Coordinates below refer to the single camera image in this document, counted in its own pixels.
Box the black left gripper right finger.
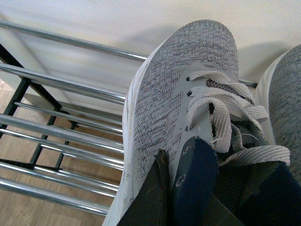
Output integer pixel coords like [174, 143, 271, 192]
[202, 195, 244, 226]

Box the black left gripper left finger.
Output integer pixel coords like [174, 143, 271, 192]
[118, 150, 169, 226]

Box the grey knit sneaker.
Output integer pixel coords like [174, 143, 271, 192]
[104, 20, 301, 226]
[254, 45, 301, 182]

